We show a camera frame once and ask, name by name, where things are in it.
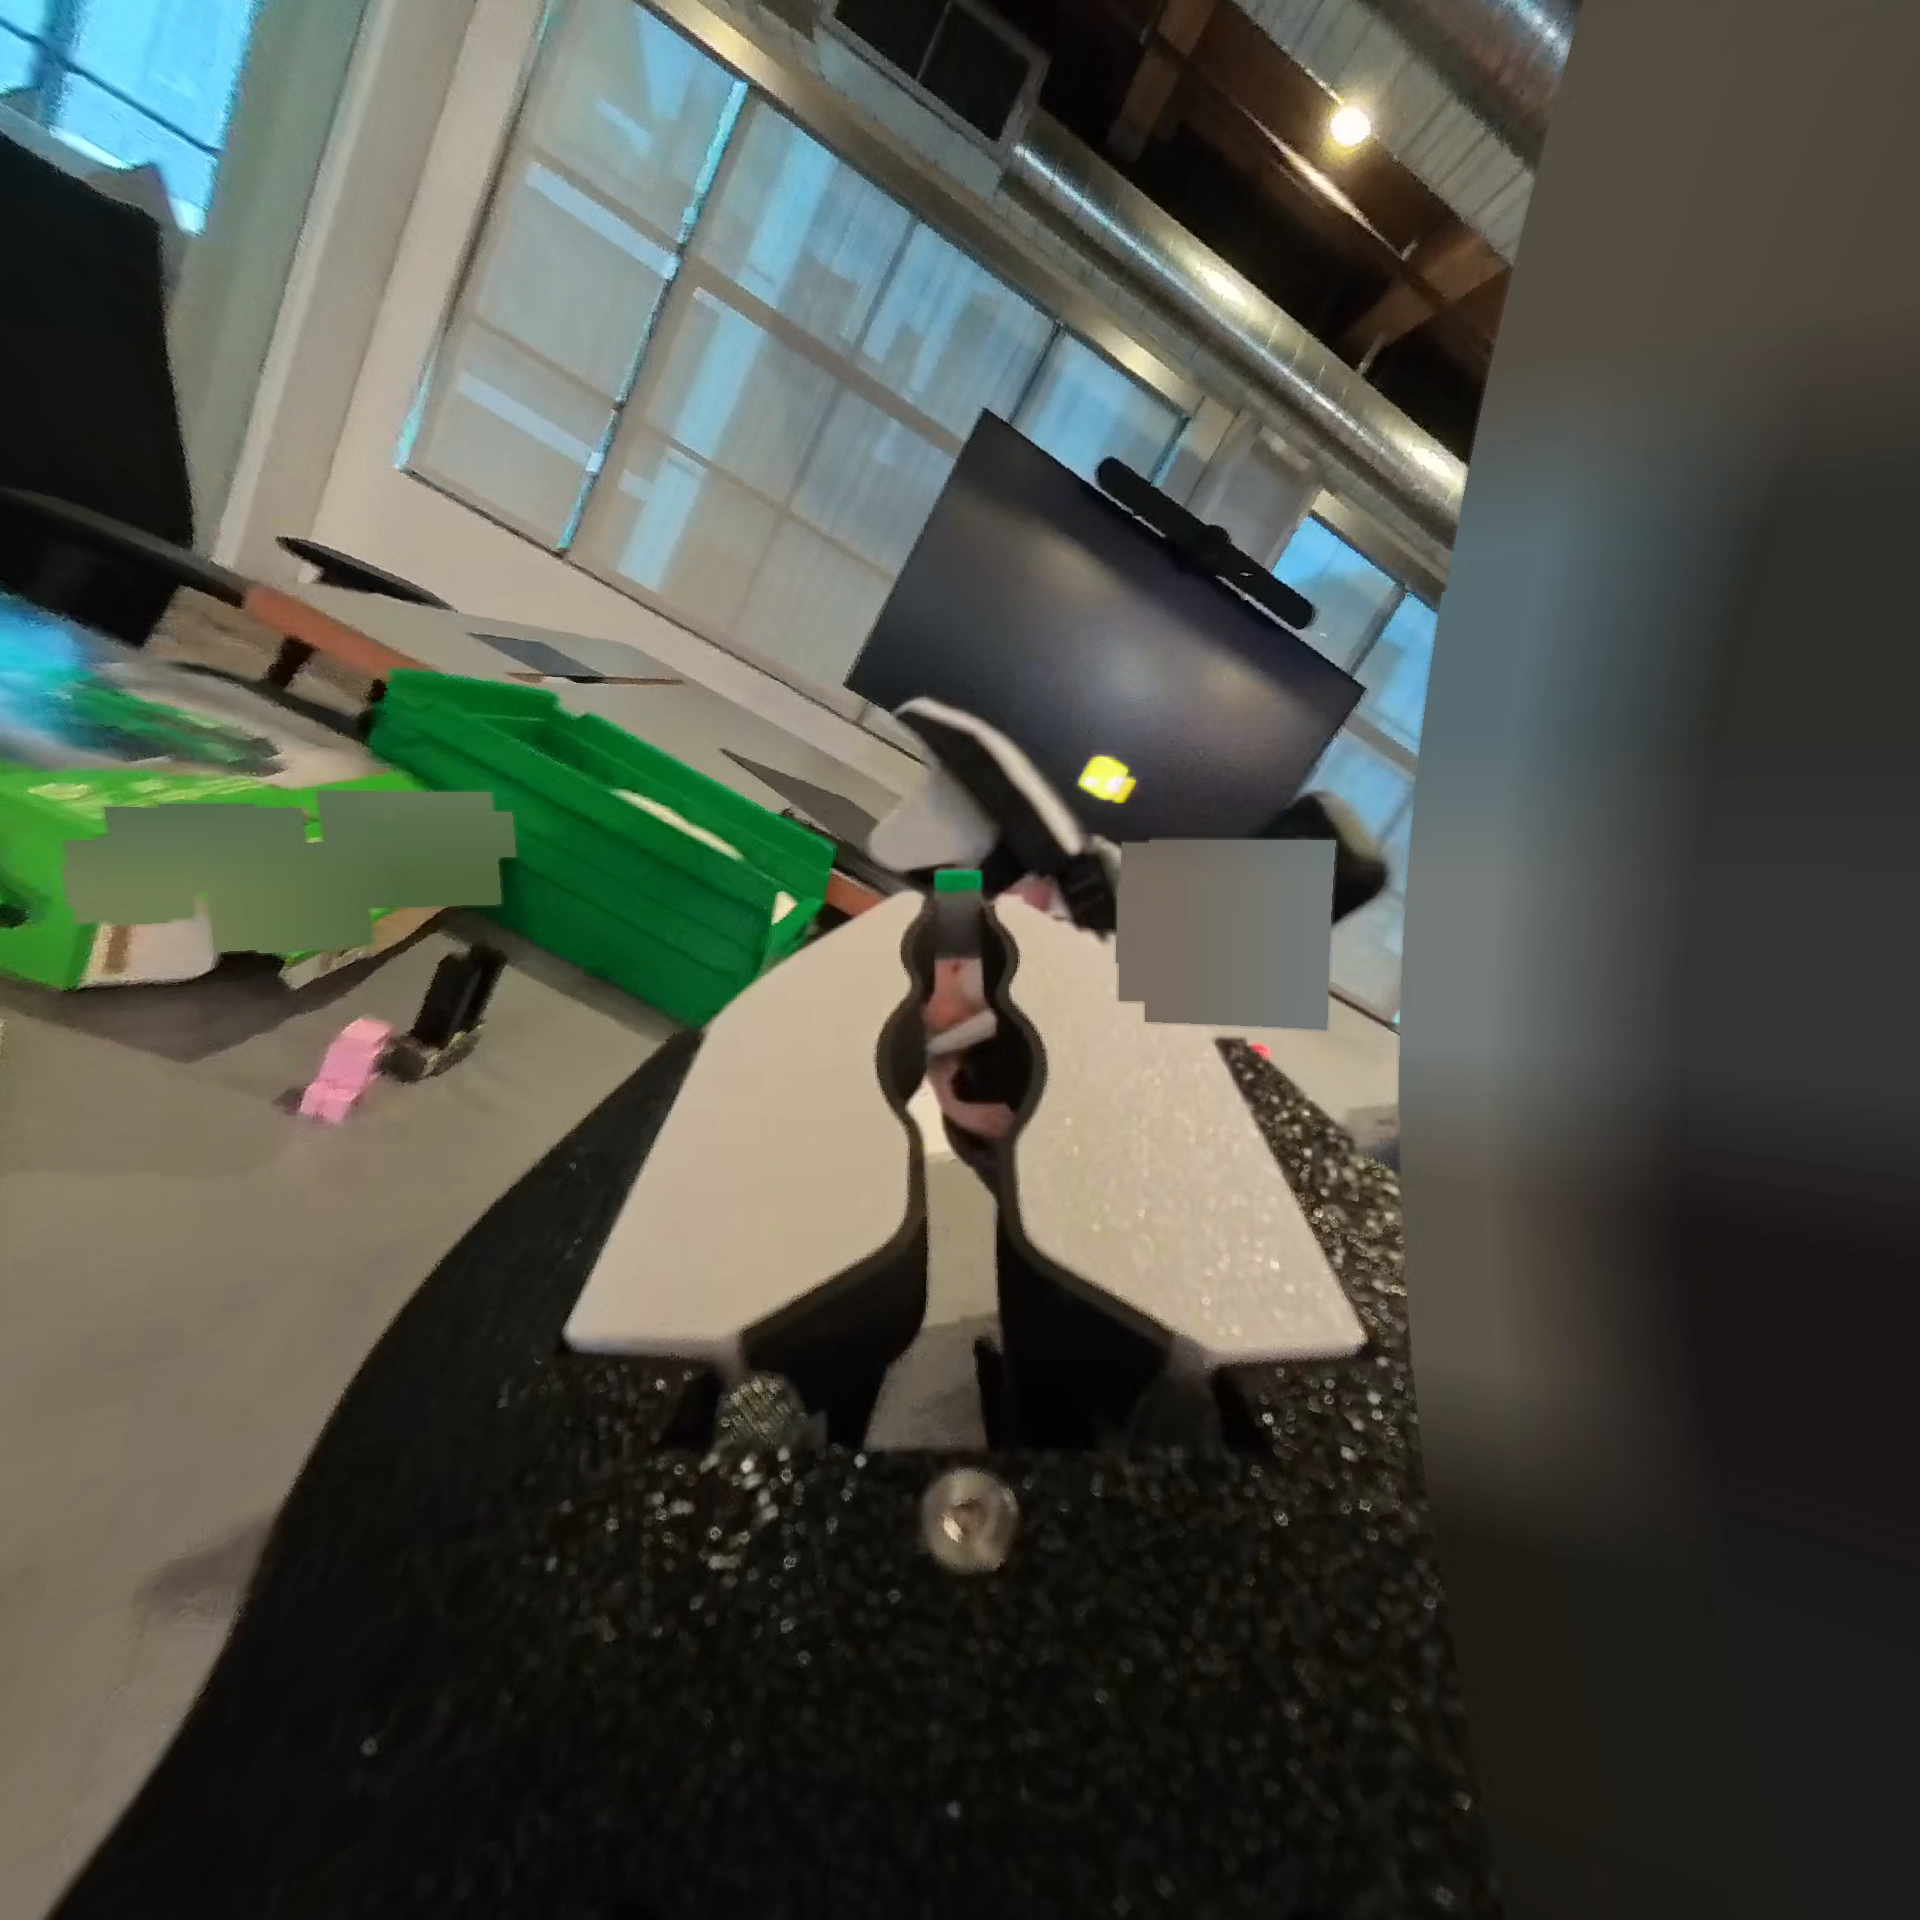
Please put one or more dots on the black monitor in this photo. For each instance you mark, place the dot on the black monitor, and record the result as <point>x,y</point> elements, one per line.
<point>1108,660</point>

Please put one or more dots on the black office chair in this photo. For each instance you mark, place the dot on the black office chair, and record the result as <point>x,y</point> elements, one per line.
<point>76,376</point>

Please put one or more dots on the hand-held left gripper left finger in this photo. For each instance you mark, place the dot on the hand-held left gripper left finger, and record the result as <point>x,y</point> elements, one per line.
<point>749,1170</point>

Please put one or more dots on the small black toy piece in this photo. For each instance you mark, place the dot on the small black toy piece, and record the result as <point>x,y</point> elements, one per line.
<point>450,1003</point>

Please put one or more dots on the pink toy brick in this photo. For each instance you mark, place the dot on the pink toy brick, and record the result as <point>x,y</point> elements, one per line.
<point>348,1072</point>

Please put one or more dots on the silver ventilation duct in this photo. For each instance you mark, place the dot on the silver ventilation duct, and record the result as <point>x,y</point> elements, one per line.
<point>1201,253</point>

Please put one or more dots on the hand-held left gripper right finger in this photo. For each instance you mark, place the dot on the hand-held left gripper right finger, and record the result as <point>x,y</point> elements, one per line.
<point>1170,1170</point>

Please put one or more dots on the green plastic tray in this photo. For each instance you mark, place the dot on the green plastic tray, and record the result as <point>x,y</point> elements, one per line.
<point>628,914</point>

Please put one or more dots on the black webcam bar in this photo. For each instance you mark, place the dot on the black webcam bar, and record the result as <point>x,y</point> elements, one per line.
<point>1201,533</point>

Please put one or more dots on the green toy box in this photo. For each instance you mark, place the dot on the green toy box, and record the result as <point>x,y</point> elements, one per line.
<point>148,721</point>

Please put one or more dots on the grey desk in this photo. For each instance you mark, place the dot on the grey desk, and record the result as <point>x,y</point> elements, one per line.
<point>225,1276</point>

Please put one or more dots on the large gridded window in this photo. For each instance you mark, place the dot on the large gridded window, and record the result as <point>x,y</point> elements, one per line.
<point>721,376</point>

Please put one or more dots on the ceiling lamp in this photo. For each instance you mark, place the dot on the ceiling lamp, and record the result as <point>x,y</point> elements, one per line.
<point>1348,124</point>

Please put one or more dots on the grey green toy brick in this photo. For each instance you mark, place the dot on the grey green toy brick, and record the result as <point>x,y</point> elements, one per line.
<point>956,908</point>

